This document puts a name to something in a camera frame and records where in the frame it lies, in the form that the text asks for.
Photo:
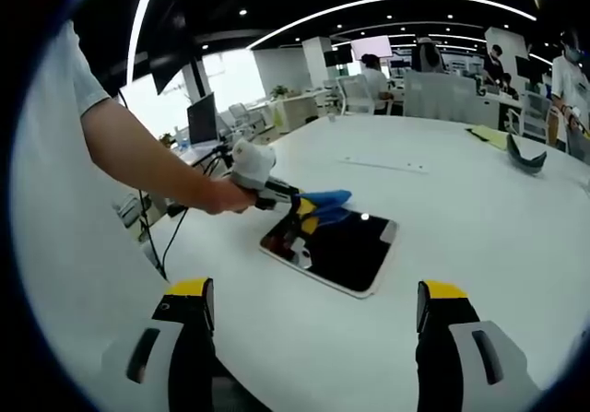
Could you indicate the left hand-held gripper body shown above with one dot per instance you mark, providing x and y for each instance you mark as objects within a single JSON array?
[{"x": 252, "y": 161}]

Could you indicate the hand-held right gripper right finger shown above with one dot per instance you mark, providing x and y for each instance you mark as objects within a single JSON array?
[{"x": 438, "y": 352}]

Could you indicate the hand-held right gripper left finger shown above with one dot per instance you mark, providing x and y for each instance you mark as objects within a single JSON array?
[{"x": 189, "y": 352}]

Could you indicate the blue cleaning cloth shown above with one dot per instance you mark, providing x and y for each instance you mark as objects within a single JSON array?
[{"x": 329, "y": 200}]

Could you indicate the black tablet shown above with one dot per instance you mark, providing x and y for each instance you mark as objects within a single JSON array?
[{"x": 350, "y": 255}]

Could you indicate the yellow cloth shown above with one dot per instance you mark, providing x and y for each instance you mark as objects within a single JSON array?
[{"x": 486, "y": 136}]

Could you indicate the person's left hand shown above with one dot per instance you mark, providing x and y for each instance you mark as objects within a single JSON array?
[{"x": 226, "y": 197}]

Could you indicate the white office chair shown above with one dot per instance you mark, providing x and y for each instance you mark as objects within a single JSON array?
[
  {"x": 534, "y": 113},
  {"x": 356, "y": 95},
  {"x": 239, "y": 113}
]

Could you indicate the computer monitor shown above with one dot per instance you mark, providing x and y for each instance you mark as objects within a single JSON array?
[{"x": 203, "y": 119}]

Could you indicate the white low cabinet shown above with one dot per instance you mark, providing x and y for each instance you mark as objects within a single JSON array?
[{"x": 297, "y": 113}]

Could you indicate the green potted plant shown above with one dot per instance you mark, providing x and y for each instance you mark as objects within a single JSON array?
[
  {"x": 279, "y": 91},
  {"x": 166, "y": 139}
]

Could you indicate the small black object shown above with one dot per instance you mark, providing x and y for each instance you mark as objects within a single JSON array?
[{"x": 177, "y": 210}]

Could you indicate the black hanging screen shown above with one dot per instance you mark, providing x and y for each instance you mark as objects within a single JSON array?
[{"x": 170, "y": 62}]

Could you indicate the grey partition panel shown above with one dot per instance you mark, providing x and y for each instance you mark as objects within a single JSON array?
[{"x": 440, "y": 96}]

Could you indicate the dark grey curved object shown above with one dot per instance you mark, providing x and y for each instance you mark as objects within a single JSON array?
[{"x": 525, "y": 163}]

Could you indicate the pink wall screen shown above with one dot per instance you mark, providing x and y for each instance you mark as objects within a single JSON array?
[{"x": 371, "y": 46}]

